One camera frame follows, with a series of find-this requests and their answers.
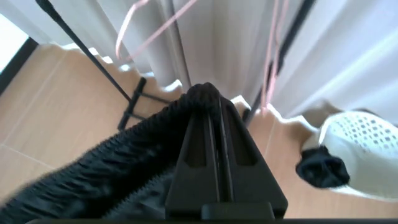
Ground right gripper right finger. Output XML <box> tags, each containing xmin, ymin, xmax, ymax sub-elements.
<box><xmin>220</xmin><ymin>96</ymin><xmax>289</xmax><ymax>218</ymax></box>

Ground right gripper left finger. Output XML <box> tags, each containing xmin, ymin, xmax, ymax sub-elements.
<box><xmin>164</xmin><ymin>114</ymin><xmax>223</xmax><ymax>218</ymax></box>

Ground black shorts with white cord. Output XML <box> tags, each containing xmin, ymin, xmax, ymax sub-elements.
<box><xmin>0</xmin><ymin>82</ymin><xmax>222</xmax><ymax>220</ymax></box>

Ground black clothes rack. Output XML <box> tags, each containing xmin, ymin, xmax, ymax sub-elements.
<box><xmin>34</xmin><ymin>0</ymin><xmax>317</xmax><ymax>131</ymax></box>

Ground white laundry basket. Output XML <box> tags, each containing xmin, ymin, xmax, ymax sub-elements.
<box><xmin>302</xmin><ymin>110</ymin><xmax>398</xmax><ymax>200</ymax></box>

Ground black garment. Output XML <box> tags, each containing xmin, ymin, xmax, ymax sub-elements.
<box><xmin>295</xmin><ymin>146</ymin><xmax>351</xmax><ymax>189</ymax></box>

